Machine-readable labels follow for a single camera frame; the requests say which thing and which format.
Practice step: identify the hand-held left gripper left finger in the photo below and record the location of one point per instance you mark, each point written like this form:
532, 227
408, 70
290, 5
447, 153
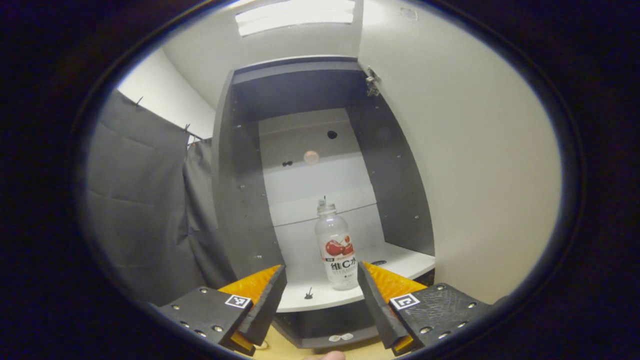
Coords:
267, 310

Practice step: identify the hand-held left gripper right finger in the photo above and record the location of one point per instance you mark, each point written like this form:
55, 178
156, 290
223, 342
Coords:
377, 310

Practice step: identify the clear bottle red label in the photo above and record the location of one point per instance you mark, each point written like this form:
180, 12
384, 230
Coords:
336, 240

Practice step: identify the dark grey cabinet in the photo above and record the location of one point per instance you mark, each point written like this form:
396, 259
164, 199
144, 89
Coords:
240, 200

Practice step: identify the black backdrop cloth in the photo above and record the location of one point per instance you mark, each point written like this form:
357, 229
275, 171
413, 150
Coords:
140, 200

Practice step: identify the ceiling light panel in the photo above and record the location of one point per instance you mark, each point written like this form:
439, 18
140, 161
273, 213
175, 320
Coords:
295, 17

